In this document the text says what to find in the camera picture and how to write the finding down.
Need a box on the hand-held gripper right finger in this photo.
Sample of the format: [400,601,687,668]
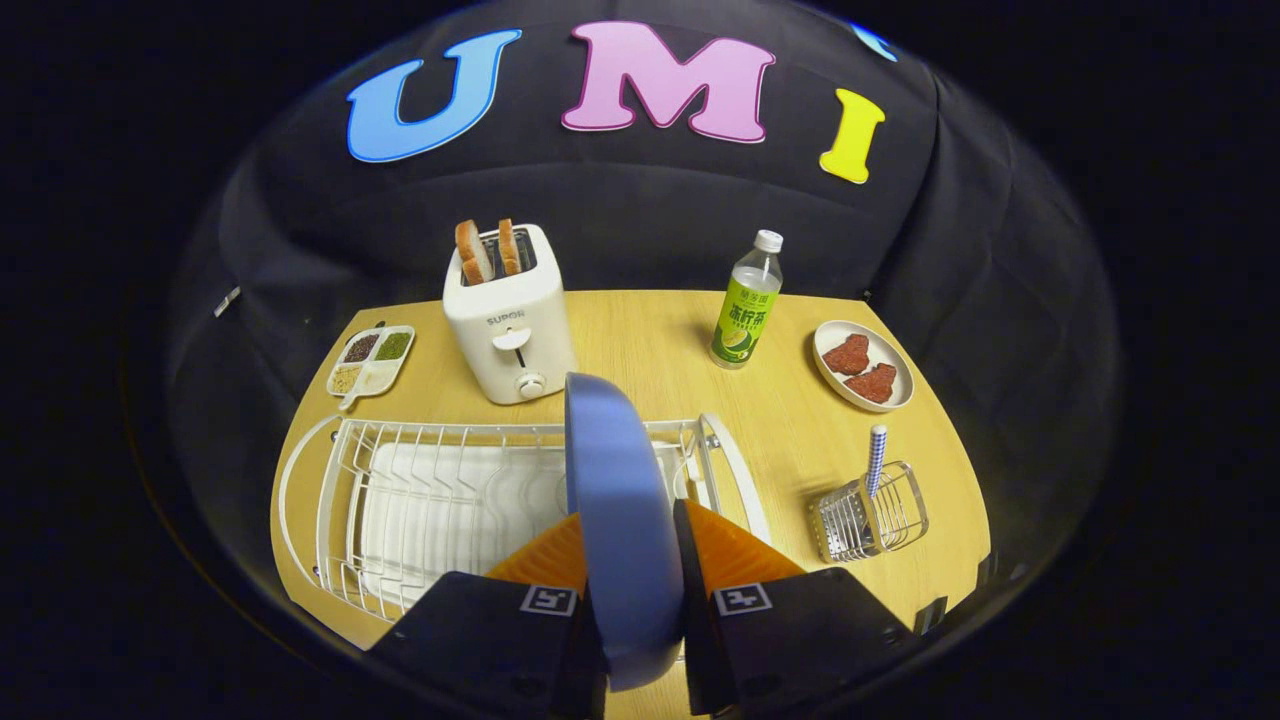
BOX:
[672,498,918,719]

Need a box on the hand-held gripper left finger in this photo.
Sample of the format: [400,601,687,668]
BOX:
[366,511,609,720]

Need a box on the blue plate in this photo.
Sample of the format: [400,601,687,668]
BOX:
[563,372,687,693]

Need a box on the white wire dish rack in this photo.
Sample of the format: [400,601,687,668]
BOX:
[277,412,773,623]

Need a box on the metal wire basket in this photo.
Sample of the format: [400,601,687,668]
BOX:
[809,461,930,564]

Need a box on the blue checkered handle spoon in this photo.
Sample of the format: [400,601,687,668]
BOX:
[864,424,889,499]

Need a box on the cream round dish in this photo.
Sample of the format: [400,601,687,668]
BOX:
[812,320,916,413]

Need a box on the green label drink bottle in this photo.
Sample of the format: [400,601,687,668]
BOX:
[709,230,785,371]

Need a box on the red meat slice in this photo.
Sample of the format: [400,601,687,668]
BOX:
[843,363,898,405]
[822,333,873,377]

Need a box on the white toaster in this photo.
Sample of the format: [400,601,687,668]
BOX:
[442,223,579,406]

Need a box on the white divided seasoning tray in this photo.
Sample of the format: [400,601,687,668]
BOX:
[326,325,417,411]

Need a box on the black backdrop cloth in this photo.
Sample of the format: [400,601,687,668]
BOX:
[165,0,1121,601]

